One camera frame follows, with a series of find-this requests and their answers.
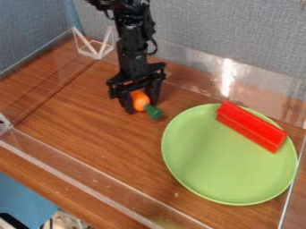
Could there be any black cable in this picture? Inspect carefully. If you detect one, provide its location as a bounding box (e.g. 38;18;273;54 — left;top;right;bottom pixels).
146;37;161;56

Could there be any red rectangular block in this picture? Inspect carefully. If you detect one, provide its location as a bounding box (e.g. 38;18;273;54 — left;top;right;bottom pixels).
217;101;289;153

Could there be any orange toy carrot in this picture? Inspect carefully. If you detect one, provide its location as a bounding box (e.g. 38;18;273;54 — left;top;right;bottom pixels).
131;90;163;120

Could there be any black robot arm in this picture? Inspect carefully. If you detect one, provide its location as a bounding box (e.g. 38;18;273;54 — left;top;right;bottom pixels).
86;0;166;114

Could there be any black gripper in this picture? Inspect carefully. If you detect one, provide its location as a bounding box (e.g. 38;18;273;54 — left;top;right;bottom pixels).
107;48;166;115

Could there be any clear acrylic enclosure wall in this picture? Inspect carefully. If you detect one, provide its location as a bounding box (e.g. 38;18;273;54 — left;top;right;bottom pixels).
0;30;306;229

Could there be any green plate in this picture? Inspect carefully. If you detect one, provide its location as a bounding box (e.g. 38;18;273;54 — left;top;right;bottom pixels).
162;104;300;206

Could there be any clear acrylic corner bracket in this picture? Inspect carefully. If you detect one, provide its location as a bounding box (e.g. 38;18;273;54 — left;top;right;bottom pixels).
73;26;115;60

